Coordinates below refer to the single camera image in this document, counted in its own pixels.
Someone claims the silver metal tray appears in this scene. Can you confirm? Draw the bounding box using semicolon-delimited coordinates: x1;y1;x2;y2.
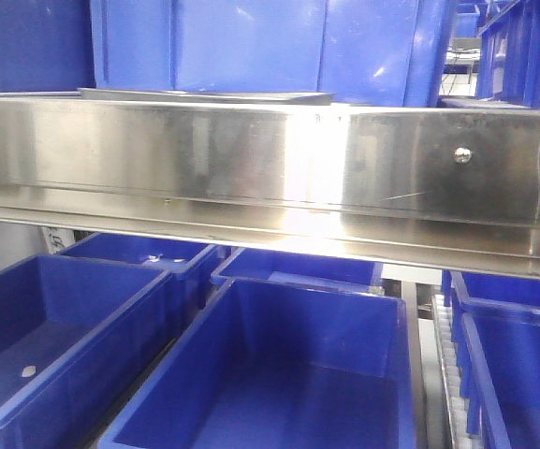
79;88;333;106

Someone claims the blue bin rear middle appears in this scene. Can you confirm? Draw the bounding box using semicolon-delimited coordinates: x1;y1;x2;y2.
211;248;383;293

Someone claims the blue bin rear left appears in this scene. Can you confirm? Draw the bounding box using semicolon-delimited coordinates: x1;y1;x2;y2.
61;233;225;328

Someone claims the blue bin lower shelf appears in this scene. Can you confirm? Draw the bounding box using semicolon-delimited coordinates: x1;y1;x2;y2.
98;280;417;448

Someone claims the large blue plastic bin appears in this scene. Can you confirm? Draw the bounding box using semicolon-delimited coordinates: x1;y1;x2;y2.
90;1;456;107

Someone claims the blue bin lower left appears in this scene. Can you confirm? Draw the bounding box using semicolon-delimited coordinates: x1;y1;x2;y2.
0;255;173;448

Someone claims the white roller conveyor track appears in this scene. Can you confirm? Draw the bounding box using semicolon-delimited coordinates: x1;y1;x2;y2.
431;293;483;449

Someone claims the blue bin rear right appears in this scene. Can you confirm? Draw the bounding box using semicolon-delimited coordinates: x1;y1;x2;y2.
451;271;540;326

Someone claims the blue bin lower right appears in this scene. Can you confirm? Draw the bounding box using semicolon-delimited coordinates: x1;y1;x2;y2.
460;311;540;449

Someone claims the blue bin upper right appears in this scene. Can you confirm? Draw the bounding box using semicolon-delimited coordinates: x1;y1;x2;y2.
476;1;540;109

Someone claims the blue bin on left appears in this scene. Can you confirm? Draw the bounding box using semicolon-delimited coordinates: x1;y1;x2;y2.
0;1;95;92

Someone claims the steel rack front rail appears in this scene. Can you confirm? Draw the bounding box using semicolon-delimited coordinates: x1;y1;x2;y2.
0;96;540;278

